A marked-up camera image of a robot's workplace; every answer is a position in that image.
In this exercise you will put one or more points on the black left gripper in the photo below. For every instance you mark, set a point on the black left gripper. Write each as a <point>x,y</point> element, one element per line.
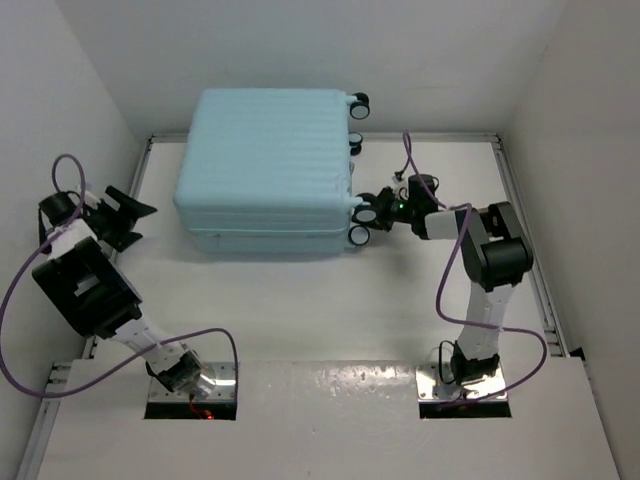
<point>130,210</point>

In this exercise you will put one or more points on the light blue suitcase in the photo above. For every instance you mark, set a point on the light blue suitcase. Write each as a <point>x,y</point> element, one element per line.
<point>268,171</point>

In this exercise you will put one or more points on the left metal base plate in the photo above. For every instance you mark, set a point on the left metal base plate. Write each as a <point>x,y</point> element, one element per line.
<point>215,385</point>

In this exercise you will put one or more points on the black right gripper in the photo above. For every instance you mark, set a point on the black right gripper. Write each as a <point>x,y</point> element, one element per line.
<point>381,203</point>

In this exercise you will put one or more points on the front left suitcase wheel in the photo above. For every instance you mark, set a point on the front left suitcase wheel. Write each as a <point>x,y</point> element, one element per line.
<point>359,236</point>

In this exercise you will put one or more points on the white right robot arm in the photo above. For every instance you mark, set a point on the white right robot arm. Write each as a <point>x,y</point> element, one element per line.
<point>495,251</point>

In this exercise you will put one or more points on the lid suitcase wheel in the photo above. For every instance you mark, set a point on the lid suitcase wheel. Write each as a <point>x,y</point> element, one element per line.
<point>359,109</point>
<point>355,140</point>

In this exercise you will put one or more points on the rear left suitcase wheel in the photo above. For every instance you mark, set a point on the rear left suitcase wheel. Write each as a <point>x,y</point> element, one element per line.
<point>364,215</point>

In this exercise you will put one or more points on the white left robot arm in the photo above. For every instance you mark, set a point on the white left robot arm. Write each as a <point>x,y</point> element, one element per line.
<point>90,291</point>

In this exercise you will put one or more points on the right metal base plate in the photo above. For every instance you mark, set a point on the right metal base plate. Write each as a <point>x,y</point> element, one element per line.
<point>435,386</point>

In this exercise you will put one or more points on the metal base plate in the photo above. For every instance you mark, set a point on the metal base plate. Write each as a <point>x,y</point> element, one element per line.
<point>215,385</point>
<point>435,386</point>

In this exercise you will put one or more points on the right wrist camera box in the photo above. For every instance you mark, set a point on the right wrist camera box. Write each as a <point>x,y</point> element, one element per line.
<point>422,187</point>

